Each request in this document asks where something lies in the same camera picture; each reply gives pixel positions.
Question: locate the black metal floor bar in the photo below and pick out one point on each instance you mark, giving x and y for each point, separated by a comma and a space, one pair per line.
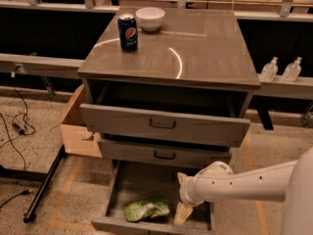
44, 178

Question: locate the clear sanitizer bottle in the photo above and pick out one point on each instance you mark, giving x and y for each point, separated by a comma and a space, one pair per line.
292, 70
269, 70

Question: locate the grey drawer cabinet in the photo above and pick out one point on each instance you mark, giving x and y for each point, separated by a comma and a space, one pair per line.
196, 63

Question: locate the clear sanitizer bottle right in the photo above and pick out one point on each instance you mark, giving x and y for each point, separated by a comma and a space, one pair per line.
292, 70

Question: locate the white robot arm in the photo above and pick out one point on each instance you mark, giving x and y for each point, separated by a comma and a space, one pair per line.
290, 183

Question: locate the green rice chip bag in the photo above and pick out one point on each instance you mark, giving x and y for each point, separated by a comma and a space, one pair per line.
146, 208

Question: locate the clear sanitizer bottle left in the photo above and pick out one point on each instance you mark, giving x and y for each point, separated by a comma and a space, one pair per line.
269, 70

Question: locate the blue Pepsi can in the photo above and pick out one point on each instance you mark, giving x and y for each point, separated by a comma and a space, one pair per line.
128, 33

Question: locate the grey bottom drawer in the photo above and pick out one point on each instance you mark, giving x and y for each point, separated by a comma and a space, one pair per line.
136, 181

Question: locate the cardboard box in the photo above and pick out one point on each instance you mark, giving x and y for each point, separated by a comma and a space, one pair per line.
76, 138

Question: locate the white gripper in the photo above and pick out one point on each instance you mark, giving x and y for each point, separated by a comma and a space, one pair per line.
185, 189

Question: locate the white ceramic bowl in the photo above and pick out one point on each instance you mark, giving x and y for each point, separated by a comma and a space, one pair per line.
150, 18

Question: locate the grey top drawer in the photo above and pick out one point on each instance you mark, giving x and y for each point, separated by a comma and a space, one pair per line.
196, 129

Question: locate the grey metal rail shelf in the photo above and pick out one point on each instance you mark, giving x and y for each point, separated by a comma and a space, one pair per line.
43, 66

